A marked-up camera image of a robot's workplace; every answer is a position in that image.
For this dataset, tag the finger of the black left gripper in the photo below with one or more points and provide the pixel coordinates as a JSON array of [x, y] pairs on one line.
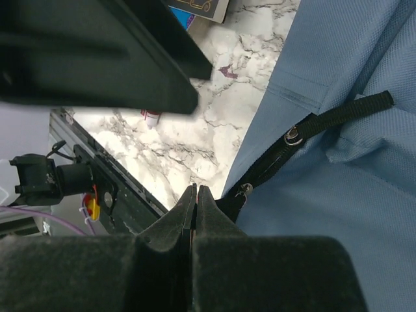
[[116, 54]]

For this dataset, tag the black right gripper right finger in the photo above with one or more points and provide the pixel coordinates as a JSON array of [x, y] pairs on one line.
[[234, 272]]

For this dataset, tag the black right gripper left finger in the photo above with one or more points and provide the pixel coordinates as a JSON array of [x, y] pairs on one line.
[[144, 272]]

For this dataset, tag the blue backpack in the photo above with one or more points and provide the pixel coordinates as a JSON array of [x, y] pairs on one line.
[[354, 182]]

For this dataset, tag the red white glue stick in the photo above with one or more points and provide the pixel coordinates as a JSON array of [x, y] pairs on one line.
[[151, 118]]

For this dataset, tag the black paperback book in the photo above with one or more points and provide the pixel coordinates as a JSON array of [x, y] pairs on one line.
[[213, 10]]

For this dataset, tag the black mounting base plate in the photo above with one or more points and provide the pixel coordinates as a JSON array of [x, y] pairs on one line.
[[126, 205]]

